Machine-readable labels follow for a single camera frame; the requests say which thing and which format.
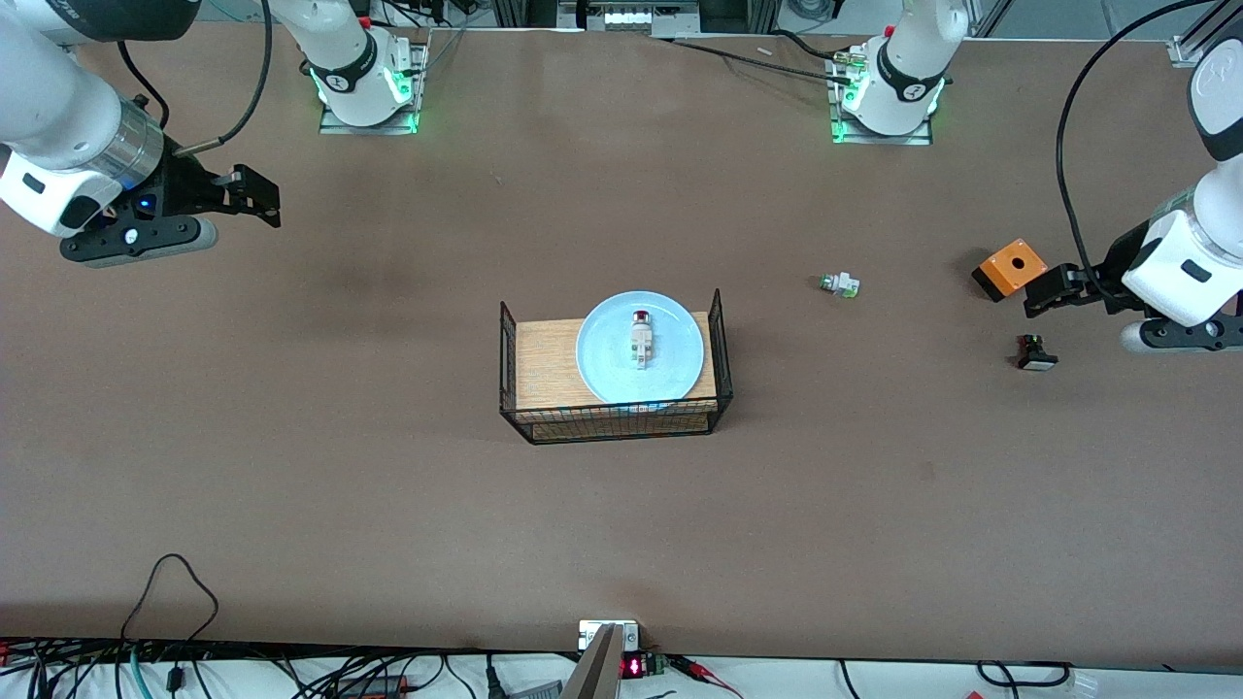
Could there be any light blue round plate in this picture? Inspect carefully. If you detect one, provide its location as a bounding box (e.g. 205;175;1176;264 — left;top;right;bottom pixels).
576;290;706;406

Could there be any aluminium corner profile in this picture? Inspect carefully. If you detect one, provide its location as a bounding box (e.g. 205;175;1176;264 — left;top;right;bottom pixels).
1170;0;1243;69

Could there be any wooden board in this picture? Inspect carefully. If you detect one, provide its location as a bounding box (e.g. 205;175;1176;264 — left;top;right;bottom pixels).
514;311;720;435

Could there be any red clip lead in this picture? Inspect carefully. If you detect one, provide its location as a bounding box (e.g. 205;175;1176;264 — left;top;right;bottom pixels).
670;655;744;699

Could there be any grey metal bar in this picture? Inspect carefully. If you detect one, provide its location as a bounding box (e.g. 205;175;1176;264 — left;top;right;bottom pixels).
561;624;622;699

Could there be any orange button enclosure box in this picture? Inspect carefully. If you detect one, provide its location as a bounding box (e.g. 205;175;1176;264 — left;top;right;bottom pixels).
972;238;1049;303

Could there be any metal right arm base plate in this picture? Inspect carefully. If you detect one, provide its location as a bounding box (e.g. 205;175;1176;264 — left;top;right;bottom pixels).
319;39;428;135

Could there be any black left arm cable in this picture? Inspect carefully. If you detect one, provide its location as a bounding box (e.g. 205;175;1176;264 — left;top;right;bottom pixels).
1057;0;1220;302

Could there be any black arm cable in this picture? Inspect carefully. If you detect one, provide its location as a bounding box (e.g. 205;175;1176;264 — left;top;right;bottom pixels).
1057;0;1220;302
117;0;275;158

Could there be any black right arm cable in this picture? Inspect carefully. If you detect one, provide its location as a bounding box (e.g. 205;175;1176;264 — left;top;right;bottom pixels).
117;0;275;158

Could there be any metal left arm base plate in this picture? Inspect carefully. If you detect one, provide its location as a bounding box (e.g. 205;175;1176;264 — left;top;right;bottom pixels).
827;49;935;147

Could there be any black wire mesh basket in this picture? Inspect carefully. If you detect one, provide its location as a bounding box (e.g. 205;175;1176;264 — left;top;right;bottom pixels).
498;288;735;446

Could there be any thin black table cable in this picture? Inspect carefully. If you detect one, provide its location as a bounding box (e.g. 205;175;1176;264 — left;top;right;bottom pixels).
670;37;856;83

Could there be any looped black cable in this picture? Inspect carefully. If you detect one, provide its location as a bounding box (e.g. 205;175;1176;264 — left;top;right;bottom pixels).
121;553;219;644

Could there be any black curled cable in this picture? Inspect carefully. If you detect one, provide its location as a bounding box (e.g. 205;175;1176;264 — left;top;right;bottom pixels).
976;660;1074;688

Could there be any aluminium frame assembly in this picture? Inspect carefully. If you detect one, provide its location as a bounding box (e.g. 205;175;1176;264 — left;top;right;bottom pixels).
555;0;702;36

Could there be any white metal bracket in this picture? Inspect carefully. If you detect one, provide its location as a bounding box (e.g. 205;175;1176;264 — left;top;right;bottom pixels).
579;619;640;651

